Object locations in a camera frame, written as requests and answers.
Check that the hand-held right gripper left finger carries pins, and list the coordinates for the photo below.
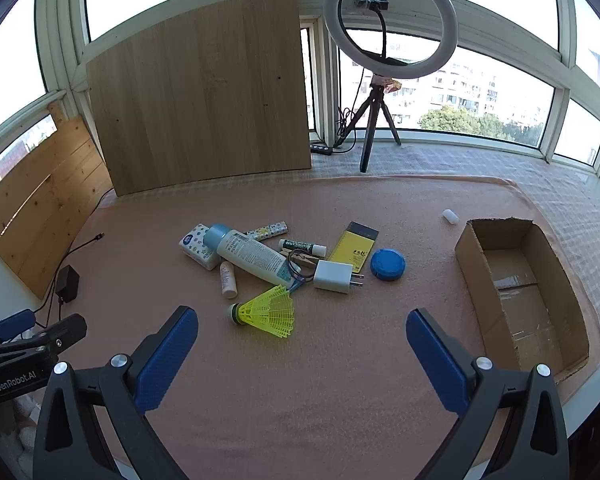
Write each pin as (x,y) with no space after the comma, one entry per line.
(167,355)

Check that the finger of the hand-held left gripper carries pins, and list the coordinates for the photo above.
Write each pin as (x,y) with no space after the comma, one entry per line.
(65,330)
(15,321)

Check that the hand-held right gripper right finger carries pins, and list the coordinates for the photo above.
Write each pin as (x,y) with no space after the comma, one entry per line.
(435,360)

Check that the small pink bottle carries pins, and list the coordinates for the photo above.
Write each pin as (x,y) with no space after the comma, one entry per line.
(228,282)

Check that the cardboard box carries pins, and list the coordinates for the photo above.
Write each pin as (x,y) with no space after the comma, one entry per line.
(520,305)

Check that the yellow shuttlecock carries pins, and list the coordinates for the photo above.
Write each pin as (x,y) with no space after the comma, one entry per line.
(270,312)

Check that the white tissue pack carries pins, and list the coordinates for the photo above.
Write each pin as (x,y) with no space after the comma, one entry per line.
(195,245)

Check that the white bottle with blue cap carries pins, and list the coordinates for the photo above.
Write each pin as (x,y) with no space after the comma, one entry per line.
(250,255)

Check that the white charger plug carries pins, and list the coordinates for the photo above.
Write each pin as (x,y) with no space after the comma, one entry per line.
(332,275)

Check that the yellow notepad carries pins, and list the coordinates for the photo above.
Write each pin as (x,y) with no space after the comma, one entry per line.
(352,247)

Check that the patterned lighter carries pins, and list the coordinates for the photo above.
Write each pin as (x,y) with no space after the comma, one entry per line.
(270,230)

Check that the green and white glue stick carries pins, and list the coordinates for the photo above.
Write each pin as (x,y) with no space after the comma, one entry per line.
(300,245)

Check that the black power adapter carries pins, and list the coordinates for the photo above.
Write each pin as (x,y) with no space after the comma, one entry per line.
(67,284)

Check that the pink blanket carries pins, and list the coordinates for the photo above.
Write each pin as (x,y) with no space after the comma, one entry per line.
(330,410)

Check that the pine wood panel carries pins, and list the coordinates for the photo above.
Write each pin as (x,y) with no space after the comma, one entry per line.
(45,200)

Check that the small white cylinder cap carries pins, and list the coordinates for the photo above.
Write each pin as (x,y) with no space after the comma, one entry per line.
(450,215)

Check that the white checked cloth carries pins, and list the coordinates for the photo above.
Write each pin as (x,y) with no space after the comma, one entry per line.
(555,180)

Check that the black tripod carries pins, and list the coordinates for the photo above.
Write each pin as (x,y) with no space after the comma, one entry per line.
(367,145)

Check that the light oak wooden board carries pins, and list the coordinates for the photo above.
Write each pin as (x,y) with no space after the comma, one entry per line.
(200,95)

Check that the pink patterned cloth piece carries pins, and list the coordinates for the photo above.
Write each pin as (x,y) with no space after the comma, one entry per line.
(386,84)

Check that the black gooseneck phone holder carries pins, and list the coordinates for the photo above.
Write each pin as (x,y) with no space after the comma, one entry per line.
(372,2)

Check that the white window frame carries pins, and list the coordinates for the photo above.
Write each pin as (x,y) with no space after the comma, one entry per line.
(60,60)

